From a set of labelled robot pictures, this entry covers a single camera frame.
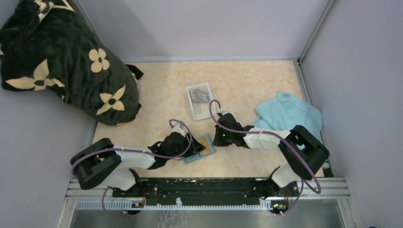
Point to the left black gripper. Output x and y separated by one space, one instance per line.
196 147

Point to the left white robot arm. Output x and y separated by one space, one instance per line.
104 163

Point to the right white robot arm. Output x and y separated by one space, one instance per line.
304 153

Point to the black floral blanket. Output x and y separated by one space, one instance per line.
48 45

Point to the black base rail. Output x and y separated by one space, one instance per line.
206 192

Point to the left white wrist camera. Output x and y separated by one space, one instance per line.
179 128

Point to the light blue towel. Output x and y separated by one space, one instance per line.
285 111

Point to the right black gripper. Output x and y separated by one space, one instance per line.
217 141

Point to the aluminium frame rail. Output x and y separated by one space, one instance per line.
101 197

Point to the yellow credit card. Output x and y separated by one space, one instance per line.
206 143

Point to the translucent white plastic bin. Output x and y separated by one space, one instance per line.
199 110

